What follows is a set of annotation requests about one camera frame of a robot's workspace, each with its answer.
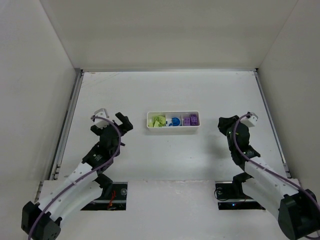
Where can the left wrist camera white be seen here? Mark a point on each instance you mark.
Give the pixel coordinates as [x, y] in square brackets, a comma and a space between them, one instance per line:
[99, 118]

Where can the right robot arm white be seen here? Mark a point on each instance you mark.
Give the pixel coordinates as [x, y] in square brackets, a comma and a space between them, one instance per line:
[296, 209]

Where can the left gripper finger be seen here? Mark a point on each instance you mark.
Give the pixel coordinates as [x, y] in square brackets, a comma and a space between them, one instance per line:
[126, 125]
[118, 127]

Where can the small blue lego piece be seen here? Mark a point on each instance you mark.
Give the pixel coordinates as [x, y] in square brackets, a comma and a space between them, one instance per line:
[169, 123]

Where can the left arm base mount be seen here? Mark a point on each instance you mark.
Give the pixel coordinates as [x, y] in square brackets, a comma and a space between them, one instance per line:
[112, 198]

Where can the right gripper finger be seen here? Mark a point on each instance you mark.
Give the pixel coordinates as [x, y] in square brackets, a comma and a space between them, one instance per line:
[234, 118]
[223, 125]

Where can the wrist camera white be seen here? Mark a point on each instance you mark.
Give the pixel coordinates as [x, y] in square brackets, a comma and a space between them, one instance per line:
[99, 118]
[250, 120]

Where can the blue round lego piece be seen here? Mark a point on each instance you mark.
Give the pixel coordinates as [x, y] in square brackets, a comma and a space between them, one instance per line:
[176, 121]

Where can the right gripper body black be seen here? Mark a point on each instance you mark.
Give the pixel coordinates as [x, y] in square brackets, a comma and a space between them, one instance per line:
[227, 123]

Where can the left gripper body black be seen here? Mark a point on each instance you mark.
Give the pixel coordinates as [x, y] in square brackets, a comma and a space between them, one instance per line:
[119, 126]

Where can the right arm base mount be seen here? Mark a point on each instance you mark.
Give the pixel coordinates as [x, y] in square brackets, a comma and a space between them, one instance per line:
[230, 196]

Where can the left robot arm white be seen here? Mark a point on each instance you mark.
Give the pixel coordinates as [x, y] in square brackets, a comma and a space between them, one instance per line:
[43, 220]

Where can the white divided tray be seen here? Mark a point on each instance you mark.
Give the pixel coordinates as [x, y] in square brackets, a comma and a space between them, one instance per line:
[169, 115]

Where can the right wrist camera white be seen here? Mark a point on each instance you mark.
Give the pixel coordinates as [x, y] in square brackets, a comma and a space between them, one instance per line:
[250, 120]

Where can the light purple lego brick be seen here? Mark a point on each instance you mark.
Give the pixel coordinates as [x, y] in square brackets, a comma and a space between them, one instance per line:
[186, 121]

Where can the lime green lego brick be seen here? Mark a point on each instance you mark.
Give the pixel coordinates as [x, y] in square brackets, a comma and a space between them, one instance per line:
[158, 124]
[159, 118]
[150, 124]

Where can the dark purple lego brick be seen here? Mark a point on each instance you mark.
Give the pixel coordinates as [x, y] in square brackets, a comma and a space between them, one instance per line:
[194, 119]

